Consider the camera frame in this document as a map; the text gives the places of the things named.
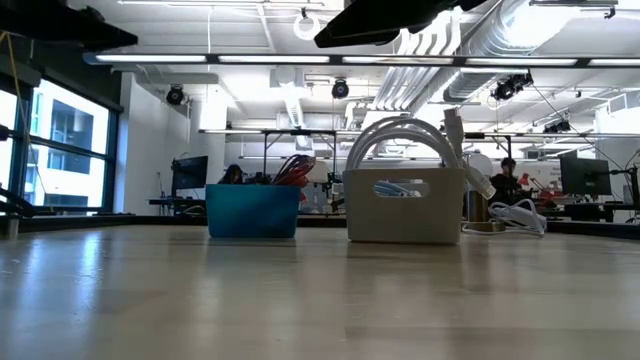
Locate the red USB cable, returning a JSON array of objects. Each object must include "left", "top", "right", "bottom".
[
  {"left": 271, "top": 153, "right": 318, "bottom": 187},
  {"left": 272, "top": 159, "right": 314, "bottom": 187}
]

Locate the grey plastic bin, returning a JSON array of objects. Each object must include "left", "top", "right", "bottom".
[{"left": 342, "top": 167, "right": 467, "bottom": 246}]

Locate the light blue cable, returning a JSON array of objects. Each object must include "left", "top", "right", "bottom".
[{"left": 373, "top": 181, "right": 424, "bottom": 198}]

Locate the white cable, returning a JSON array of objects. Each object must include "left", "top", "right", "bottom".
[{"left": 344, "top": 107, "right": 497, "bottom": 201}]

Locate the teal plastic bin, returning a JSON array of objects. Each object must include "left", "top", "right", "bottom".
[{"left": 205, "top": 183, "right": 302, "bottom": 239}]

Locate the person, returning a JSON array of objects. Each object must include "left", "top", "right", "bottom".
[
  {"left": 488, "top": 156, "right": 524, "bottom": 206},
  {"left": 218, "top": 163, "right": 246, "bottom": 185}
]

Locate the black computer monitor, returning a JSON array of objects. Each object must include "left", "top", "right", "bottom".
[
  {"left": 171, "top": 155, "right": 210, "bottom": 198},
  {"left": 558, "top": 156, "right": 613, "bottom": 197}
]

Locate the brass lamp with white bulb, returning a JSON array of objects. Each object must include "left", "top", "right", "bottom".
[{"left": 462, "top": 152, "right": 507, "bottom": 234}]

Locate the large window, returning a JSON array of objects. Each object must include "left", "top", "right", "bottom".
[{"left": 0, "top": 74, "right": 121, "bottom": 214}]

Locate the black background rig frame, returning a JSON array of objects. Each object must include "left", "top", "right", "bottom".
[{"left": 261, "top": 128, "right": 340, "bottom": 192}]

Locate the white hanging ring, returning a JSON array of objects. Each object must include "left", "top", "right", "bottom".
[{"left": 292, "top": 10, "right": 321, "bottom": 41}]

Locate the white lamp cord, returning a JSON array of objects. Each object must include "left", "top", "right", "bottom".
[{"left": 460, "top": 198, "right": 549, "bottom": 237}]

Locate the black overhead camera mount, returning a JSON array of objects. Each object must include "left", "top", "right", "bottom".
[{"left": 492, "top": 72, "right": 535, "bottom": 102}]

